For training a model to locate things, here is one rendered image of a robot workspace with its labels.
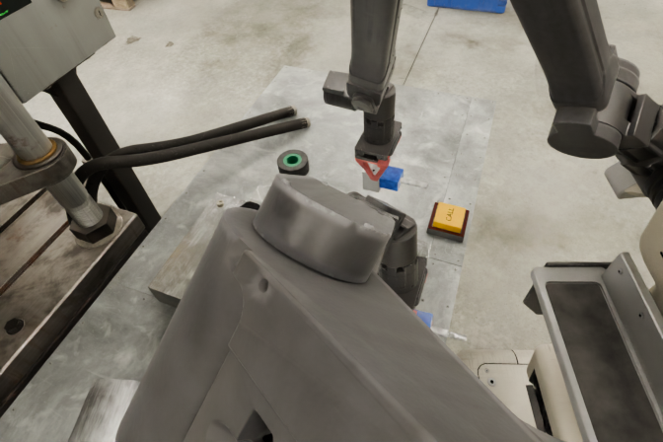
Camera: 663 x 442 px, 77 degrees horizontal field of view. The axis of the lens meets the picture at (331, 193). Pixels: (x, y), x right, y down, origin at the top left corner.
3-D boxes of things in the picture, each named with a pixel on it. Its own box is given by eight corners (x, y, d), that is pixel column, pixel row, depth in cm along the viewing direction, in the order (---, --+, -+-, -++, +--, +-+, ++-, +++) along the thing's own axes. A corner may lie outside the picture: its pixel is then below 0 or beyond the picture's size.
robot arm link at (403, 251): (396, 243, 51) (426, 219, 54) (357, 218, 56) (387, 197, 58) (398, 279, 55) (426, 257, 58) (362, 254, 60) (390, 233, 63)
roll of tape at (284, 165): (274, 178, 108) (272, 168, 105) (284, 157, 113) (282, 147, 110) (304, 182, 106) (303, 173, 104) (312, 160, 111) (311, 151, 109)
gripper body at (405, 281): (367, 309, 60) (362, 274, 56) (387, 257, 67) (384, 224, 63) (411, 320, 58) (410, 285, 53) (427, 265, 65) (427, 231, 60)
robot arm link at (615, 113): (655, 152, 49) (666, 111, 50) (606, 112, 45) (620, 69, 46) (580, 156, 58) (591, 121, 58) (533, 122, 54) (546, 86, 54)
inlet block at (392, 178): (428, 186, 88) (431, 168, 84) (422, 203, 85) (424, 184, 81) (370, 173, 93) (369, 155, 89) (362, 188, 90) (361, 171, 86)
